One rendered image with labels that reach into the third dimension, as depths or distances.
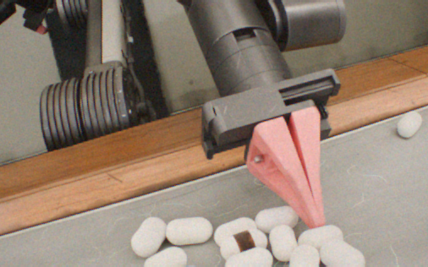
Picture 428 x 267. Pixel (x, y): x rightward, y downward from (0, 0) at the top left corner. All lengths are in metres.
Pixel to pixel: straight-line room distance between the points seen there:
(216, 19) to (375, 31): 2.40
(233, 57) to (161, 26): 1.99
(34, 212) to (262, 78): 0.24
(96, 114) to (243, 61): 0.32
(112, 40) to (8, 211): 0.36
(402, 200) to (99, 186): 0.26
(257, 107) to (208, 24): 0.09
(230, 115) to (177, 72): 2.08
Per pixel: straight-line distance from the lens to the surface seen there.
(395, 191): 0.41
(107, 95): 0.67
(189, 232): 0.37
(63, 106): 0.68
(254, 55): 0.38
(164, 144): 0.50
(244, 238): 0.35
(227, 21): 0.40
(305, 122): 0.35
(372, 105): 0.53
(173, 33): 2.38
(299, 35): 0.43
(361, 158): 0.46
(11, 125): 2.47
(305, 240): 0.34
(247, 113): 0.35
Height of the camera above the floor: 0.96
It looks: 23 degrees down
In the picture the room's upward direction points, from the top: 12 degrees counter-clockwise
